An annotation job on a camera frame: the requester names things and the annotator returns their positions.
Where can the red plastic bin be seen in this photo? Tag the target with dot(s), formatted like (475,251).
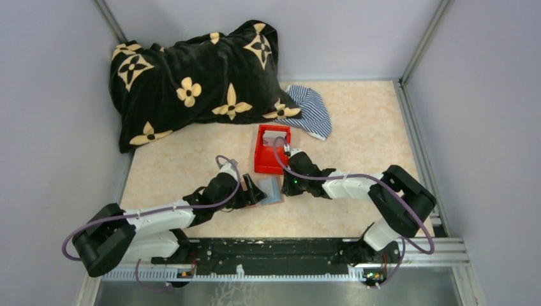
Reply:
(264,159)

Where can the white cable duct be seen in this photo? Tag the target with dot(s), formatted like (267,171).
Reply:
(168,274)

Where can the pink leather card holder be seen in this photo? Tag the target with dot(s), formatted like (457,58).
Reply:
(255,194)

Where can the blue white striped cloth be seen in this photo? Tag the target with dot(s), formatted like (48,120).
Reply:
(315,120)

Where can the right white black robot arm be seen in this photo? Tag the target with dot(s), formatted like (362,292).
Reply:
(403,203)

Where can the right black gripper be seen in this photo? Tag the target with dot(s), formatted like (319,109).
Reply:
(287,190)

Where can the aluminium frame rail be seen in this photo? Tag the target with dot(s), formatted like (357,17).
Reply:
(453,253)

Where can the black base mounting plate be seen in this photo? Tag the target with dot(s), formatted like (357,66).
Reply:
(290,256)

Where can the grey card in bin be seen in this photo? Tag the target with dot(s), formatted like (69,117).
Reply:
(269,137)

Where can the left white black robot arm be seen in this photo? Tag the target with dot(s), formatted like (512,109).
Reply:
(115,236)

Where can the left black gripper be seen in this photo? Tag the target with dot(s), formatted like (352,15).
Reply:
(252,196)

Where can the black floral plush blanket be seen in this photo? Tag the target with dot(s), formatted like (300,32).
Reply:
(224,78)

